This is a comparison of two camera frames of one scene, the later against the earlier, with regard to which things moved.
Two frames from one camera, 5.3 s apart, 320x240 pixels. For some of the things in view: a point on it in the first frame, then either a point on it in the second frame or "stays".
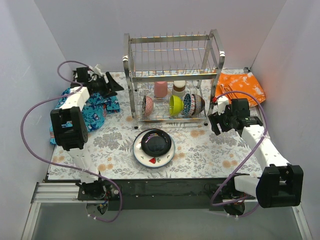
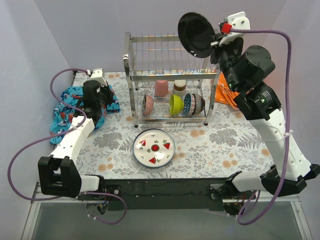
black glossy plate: x=155 y=143 → x=196 y=35
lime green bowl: x=176 y=105 stays
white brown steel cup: x=179 y=88 stays
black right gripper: x=219 y=122 → x=217 y=53
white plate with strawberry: x=154 y=148 stays
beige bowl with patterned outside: x=199 y=104 stays
